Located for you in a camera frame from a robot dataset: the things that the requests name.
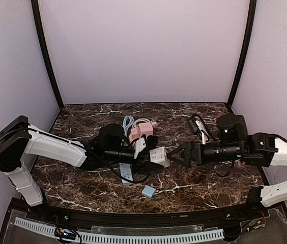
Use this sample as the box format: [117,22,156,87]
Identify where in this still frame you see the white cube socket adapter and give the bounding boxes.
[150,146,170,168]

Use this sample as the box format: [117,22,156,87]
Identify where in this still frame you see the blue power strip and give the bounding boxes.
[119,163,133,186]

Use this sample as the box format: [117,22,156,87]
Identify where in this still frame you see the small blue plug adapter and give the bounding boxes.
[141,185,156,199]

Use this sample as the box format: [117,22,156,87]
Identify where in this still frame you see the pink round power socket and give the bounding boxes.
[129,133,139,142]

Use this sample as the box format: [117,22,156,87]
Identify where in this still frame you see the pink cube socket adapter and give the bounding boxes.
[138,122,153,137]

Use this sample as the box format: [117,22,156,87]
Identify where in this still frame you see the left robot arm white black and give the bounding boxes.
[0,115,165,207]

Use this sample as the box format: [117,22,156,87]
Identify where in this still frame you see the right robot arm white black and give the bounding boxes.
[167,114,287,207]

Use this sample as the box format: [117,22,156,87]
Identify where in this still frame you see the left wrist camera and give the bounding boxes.
[134,137,146,159]

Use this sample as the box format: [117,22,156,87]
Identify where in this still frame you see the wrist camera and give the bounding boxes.
[134,137,146,159]
[187,114,216,144]

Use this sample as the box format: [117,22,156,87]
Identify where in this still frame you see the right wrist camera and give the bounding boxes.
[187,114,216,144]

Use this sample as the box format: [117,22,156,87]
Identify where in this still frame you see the pink coiled power cable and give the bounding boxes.
[132,118,159,130]

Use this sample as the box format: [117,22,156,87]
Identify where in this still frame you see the white slotted cable duct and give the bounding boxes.
[14,217,225,244]

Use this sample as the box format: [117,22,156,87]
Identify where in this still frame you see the black front frame rail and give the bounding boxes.
[10,197,269,231]

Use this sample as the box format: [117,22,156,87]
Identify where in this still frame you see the left black frame post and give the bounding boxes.
[31,0,65,110]

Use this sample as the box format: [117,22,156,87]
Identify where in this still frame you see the black frame post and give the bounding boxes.
[225,0,257,113]
[31,0,65,110]

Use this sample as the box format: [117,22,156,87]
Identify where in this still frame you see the right black frame post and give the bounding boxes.
[225,0,257,113]

